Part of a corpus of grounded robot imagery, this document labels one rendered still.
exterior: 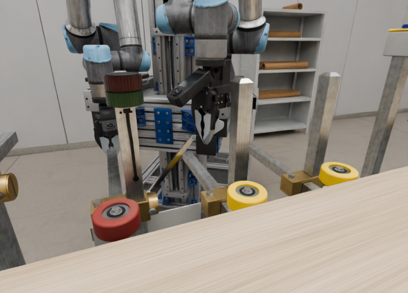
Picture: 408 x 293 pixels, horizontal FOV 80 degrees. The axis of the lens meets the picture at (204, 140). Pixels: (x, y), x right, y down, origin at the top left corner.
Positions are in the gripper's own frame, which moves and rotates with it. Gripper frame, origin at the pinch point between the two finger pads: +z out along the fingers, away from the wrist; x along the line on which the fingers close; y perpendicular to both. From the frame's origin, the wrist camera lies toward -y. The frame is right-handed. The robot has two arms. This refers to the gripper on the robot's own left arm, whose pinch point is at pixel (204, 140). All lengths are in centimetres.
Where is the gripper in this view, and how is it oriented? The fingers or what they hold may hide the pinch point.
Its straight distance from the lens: 64.0
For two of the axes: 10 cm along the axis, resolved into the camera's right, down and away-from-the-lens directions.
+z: 0.0, 9.3, 3.7
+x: -6.6, -2.7, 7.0
